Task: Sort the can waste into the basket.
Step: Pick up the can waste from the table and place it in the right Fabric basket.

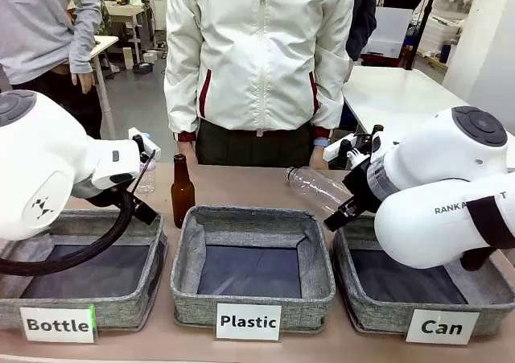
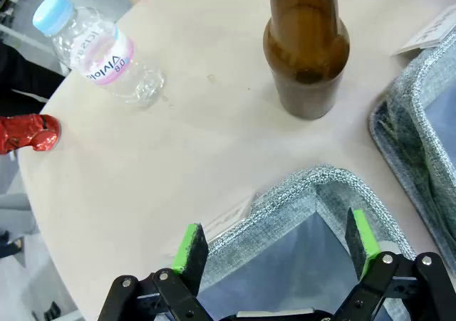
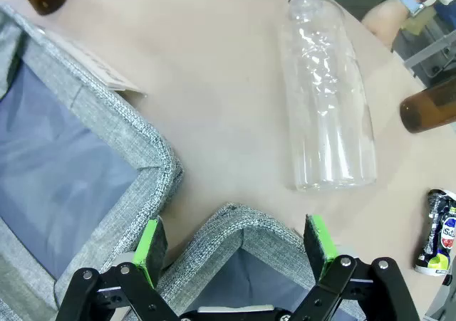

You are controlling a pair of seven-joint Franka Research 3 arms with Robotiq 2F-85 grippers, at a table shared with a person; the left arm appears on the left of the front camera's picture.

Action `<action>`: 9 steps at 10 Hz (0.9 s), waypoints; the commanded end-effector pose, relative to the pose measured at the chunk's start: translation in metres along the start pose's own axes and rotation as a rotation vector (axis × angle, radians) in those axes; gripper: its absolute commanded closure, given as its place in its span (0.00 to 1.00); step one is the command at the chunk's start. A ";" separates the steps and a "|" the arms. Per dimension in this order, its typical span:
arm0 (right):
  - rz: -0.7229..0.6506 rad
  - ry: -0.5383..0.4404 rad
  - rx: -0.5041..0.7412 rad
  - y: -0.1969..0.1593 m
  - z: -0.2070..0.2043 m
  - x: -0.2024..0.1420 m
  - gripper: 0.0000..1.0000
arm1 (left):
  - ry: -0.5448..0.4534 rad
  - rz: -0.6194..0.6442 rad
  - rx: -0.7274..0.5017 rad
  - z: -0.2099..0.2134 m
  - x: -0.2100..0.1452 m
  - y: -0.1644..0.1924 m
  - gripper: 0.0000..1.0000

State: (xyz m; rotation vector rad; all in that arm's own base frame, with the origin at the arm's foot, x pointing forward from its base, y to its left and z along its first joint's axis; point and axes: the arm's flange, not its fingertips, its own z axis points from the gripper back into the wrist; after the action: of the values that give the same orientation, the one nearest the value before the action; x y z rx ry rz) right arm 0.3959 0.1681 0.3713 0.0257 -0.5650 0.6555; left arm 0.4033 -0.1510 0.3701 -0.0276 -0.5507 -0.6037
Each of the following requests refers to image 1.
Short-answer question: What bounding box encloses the large clear plastic bottle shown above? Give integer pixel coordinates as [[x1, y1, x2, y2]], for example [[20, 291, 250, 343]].
[[286, 166, 356, 216]]

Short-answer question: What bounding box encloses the white Plastic label card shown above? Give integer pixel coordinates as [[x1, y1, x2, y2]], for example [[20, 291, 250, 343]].
[[215, 303, 282, 342]]

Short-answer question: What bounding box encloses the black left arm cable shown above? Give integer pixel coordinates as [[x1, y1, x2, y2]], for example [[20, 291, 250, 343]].
[[0, 148, 159, 276]]

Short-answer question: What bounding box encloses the white storage box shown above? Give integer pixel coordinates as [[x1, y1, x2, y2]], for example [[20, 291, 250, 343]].
[[364, 7, 414, 57]]

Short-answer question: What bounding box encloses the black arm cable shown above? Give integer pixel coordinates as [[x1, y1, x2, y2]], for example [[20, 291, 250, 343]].
[[459, 196, 515, 272], [0, 148, 159, 276]]

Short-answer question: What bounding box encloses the large white work table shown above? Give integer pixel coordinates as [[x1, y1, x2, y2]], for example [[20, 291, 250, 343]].
[[340, 65, 472, 139]]

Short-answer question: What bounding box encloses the bystander in grey sweater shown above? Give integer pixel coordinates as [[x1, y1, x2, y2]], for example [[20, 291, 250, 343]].
[[0, 0, 104, 141]]

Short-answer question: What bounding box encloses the grey fabric basket marked Can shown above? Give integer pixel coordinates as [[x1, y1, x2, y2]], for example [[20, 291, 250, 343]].
[[331, 213, 515, 338]]

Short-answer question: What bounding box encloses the person's left hand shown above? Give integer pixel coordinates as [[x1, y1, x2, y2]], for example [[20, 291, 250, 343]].
[[308, 144, 330, 171]]

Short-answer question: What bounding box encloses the bystander's bare hand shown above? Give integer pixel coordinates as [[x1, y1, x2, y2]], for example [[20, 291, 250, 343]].
[[71, 70, 97, 96]]

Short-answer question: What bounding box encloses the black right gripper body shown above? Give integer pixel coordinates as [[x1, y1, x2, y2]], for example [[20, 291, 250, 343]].
[[341, 153, 388, 216]]

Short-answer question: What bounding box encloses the grey fabric basket marked Bottle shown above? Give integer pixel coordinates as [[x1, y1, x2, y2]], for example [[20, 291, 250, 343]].
[[0, 208, 169, 332]]

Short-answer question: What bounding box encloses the person in white jacket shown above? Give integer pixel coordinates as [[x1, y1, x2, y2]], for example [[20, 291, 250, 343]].
[[163, 0, 357, 167]]

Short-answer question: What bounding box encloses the grey sleeved bystander forearm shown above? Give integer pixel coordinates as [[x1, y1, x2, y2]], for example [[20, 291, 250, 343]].
[[68, 12, 103, 74]]

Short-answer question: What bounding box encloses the bystander in dark jacket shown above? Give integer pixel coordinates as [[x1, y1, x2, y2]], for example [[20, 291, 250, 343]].
[[345, 0, 379, 63]]

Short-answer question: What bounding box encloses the white background desk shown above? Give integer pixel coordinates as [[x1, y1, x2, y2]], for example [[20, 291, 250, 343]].
[[102, 0, 150, 64]]

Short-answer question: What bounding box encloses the white sleeved right forearm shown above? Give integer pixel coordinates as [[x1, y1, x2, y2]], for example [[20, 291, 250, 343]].
[[163, 56, 201, 143]]

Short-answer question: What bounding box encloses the small white table with leg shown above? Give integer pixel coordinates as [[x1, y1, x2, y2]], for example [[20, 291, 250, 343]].
[[90, 35, 121, 141]]

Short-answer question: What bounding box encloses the person's right hand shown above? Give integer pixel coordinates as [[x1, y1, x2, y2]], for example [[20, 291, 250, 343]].
[[176, 140, 196, 164]]

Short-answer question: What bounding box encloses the white sleeved left forearm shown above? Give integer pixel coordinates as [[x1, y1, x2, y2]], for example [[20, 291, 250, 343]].
[[310, 56, 352, 141]]

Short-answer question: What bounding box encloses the small labelled water bottle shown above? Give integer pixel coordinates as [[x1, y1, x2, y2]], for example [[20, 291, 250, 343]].
[[135, 132, 157, 195]]

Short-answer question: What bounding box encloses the white Bottle label card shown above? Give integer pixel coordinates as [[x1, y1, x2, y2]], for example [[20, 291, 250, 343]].
[[19, 305, 98, 344]]

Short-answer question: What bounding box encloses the grey fabric basket marked Plastic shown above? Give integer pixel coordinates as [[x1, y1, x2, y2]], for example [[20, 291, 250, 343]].
[[169, 204, 337, 334]]

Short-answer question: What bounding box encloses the black tripod pole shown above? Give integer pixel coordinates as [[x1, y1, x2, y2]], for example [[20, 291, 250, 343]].
[[405, 0, 442, 71]]

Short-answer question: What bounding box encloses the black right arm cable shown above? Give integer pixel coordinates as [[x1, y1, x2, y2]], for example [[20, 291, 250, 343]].
[[459, 196, 515, 272]]

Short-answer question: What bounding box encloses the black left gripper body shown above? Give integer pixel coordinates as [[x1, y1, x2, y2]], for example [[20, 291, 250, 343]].
[[95, 185, 140, 213]]

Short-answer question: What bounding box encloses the white Can label card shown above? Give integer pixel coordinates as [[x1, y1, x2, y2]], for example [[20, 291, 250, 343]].
[[405, 308, 481, 346]]

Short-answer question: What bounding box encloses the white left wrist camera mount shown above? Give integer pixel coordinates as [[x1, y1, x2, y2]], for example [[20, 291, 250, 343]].
[[127, 127, 163, 167]]

